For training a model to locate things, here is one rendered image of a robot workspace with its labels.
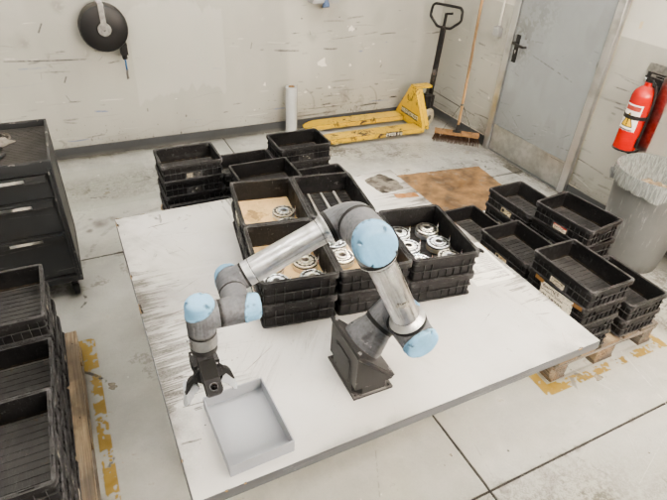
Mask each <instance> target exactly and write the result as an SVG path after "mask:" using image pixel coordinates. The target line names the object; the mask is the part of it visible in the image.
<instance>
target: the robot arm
mask: <svg viewBox="0 0 667 500"><path fill-rule="evenodd" d="M341 239H343V240H344V242H345V243H346V244H347V245H348V247H349V248H350V250H351V252H352V254H353V256H354V258H355V260H356V261H357V264H358V265H359V267H360V268H361V269H362V270H363V271H366V272H368V273H369V275H370V277H371V279H372V281H373V283H374V285H375V287H376V289H377V291H378V293H379V295H380V297H381V298H380V299H379V300H378V301H377V302H376V303H375V304H374V305H373V306H372V307H371V308H370V309H369V311H368V312H367V313H366V314H364V315H362V316H361V317H359V318H357V319H355V320H353V321H351V322H350V323H349V324H348V325H347V326H346V327H345V330H346V332H347V334H348V335H349V337H350V338H351V339H352V340H353V342H354V343H355V344H356V345H357V346H358V347H359V348H360V349H361V350H363V351H364V352H365V353H366V354H368V355H369V356H371V357H373V358H378V357H379V356H380V355H381V354H382V352H383V349H384V348H385V346H386V344H387V342H388V340H389V338H390V337H391V336H392V335H393V336H394V338H395V339H396V340H397V342H398V343H399V345H400V346H401V347H402V349H403V351H404V352H405V353H406V354H407V355H408V356H409V357H412V358H416V357H417V358H418V357H422V356H424V355H426V354H428V353H429V352H430V351H432V350H433V349H434V347H435V346H436V344H437V343H438V340H439V336H438V334H437V332H436V330H435V329H434V328H433V327H432V326H431V325H430V323H429V321H428V319H427V316H426V314H425V312H424V310H423V309H422V308H421V307H420V304H419V303H418V302H416V301H415V300H414V299H413V297H412V295H411V292H410V290H409V288H408V285H407V283H406V281H405V279H404V276H403V274H402V272H401V269H400V267H399V265H398V263H397V260H396V258H397V255H398V239H397V236H396V234H395V233H394V231H393V229H392V228H391V227H390V226H389V225H388V224H387V223H386V222H384V221H383V220H382V219H381V218H380V216H379V215H378V214H377V213H376V212H375V211H374V210H373V209H372V208H371V207H370V206H369V205H367V204H366V203H363V202H360V201H347V202H343V203H340V204H337V205H334V206H332V207H330V208H328V209H326V210H324V211H322V212H320V213H319V214H318V216H317V219H315V220H314V221H312V222H310V223H308V224H306V225H305V226H303V227H301V228H299V229H298V230H296V231H294V232H292V233H291V234H289V235H287V236H285V237H284V238H282V239H280V240H278V241H277V242H275V243H273V244H271V245H269V246H268V247H266V248H264V249H262V250H261V251H259V252H257V253H255V254H254V255H252V256H250V257H248V258H247V259H245V260H243V261H241V262H240V263H238V264H236V265H233V264H231V263H228V264H222V265H220V266H219V267H217V269H216V270H215V272H214V283H215V286H216V288H217V291H218V294H219V297H220V299H216V300H214V299H213V298H212V296H211V295H209V294H207V293H204V294H202V293H196V294H192V295H190V296H189V297H188V298H187V299H186V300H185V303H184V312H185V313H184V318H185V321H186V326H187V333H188V338H189V339H187V340H186V342H187V343H188V344H189V345H190V349H191V352H189V358H190V365H191V368H192V370H193V372H194V374H193V375H192V376H190V377H189V379H188V380H187V379H186V380H185V381H184V383H183V388H184V399H183V402H184V406H185V407H186V406H188V405H189V404H190V403H191V400H192V399H193V398H194V394H195V393H196V392H197V391H198V390H199V389H200V386H199V384H198V383H201V384H203V387H204V391H205V394H206V396H207V397H208V398H211V397H214V396H217V395H220V394H221V393H222V391H223V386H222V383H221V382H223V383H228V385H229V386H231V387H232V388H233V389H237V382H236V380H235V378H234V376H233V374H232V371H231V369H230V368H229V367H228V366H227V365H222V364H221V363H219V358H218V356H217V353H216V351H217V344H218V338H217V328H221V327H226V326H231V325H236V324H241V323H245V322H246V323H249V322H250V321H253V320H257V319H259V318H261V316H262V306H261V301H260V298H259V295H258V294H257V293H255V292H254V293H250V292H249V293H248V292H247V290H246V289H248V288H250V287H251V286H253V285H255V284H257V283H258V282H260V281H262V280H264V279H265V278H267V277H269V276H271V275H272V274H274V273H276V272H278V271H279V270H281V269H283V268H285V267H287V266H288V265H290V264H292V263H294V262H295V261H297V260H299V259H301V258H302V257H304V256H306V255H308V254H309V253H311V252H313V251H315V250H316V249H318V248H320V247H322V246H323V245H325V244H327V243H329V242H331V243H336V242H338V241H339V240H341ZM191 354H192V355H191Z"/></svg>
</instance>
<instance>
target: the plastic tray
mask: <svg viewBox="0 0 667 500"><path fill-rule="evenodd" d="M202 400H203V407H204V410H205V412H206V415H207V417H208V420H209V423H210V425H211V428H212V430H213V433H214V436H215V438H216V441H217V443H218V446H219V449H220V451H221V454H222V456H223V459H224V462H225V464H226V467H227V470H228V472H229V475H230V477H232V476H234V475H237V474H239V473H242V472H244V471H246V470H249V469H251V468H254V467H256V466H258V465H261V464H263V463H266V462H268V461H270V460H273V459H275V458H278V457H280V456H282V455H285V454H287V453H289V452H292V451H294V450H295V441H294V439H293V437H292V435H291V433H290V431H289V429H288V427H287V425H286V423H285V421H284V419H283V417H282V416H281V414H280V412H279V410H278V408H277V406H276V404H275V402H274V400H273V398H272V396H271V394H270V392H269V390H268V389H267V387H266V385H265V383H264V381H263V379H262V377H260V378H257V379H255V380H252V381H249V382H246V383H243V384H240V385H237V389H233V388H232V387H231V388H229V389H226V390H223V391H222V393H221V394H220V395H217V396H214V397H211V398H208V397H207V396H205V397H202Z"/></svg>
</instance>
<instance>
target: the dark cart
mask: <svg viewBox="0 0 667 500"><path fill-rule="evenodd" d="M0 132H4V133H8V134H10V137H11V138H10V140H13V141H16V142H14V143H11V144H9V145H7V146H4V147H2V148H3V149H2V150H1V151H0V153H1V152H4V153H5V156H4V157H3V158H2V159H1V160H0V271H4V270H9V269H14V268H19V267H24V266H29V265H34V264H42V266H43V269H44V275H45V282H48V284H49V286H50V287H51V286H56V285H60V284H65V283H71V287H72V288H73V290H74V292H75V293H76V294H78V293H80V286H79V283H78V281H79V280H83V273H82V267H81V261H80V255H79V249H78V242H77V236H76V230H75V226H74V222H73V218H72V215H71V211H70V207H69V204H68V200H67V194H66V190H65V186H64V183H63V179H62V175H61V172H60V168H59V164H58V161H57V157H56V153H55V150H54V146H53V142H52V139H51V135H50V131H49V128H48V124H47V120H46V118H45V119H35V120H26V121H16V122H6V123H0Z"/></svg>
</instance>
